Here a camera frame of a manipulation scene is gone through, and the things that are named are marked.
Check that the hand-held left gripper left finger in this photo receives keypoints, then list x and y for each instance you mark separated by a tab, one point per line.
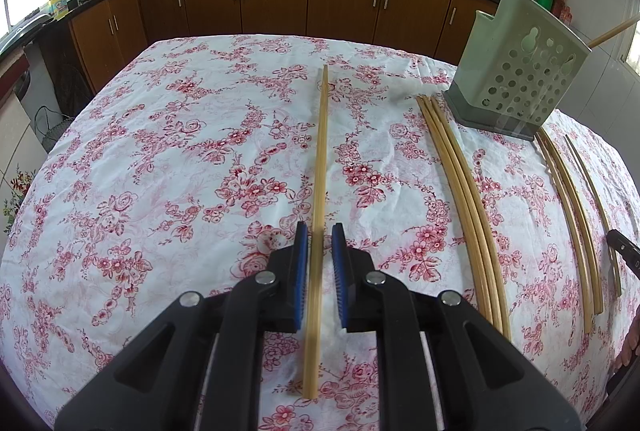
300	271

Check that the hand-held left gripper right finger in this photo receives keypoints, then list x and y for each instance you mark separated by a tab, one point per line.
339	271

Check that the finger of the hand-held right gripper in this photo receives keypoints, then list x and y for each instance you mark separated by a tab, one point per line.
625	248

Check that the green perforated chopstick holder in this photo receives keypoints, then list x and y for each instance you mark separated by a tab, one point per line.
505	41

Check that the person's right hand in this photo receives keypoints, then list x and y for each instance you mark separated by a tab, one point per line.
630	351

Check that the floral tablecloth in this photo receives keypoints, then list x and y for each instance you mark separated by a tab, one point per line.
175	171

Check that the round basket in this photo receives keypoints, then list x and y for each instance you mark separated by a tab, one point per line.
55	131

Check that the artificial flowers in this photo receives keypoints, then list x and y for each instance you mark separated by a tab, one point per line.
17	191

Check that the yellow dish soap bottle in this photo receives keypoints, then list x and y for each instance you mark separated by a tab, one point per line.
59	6

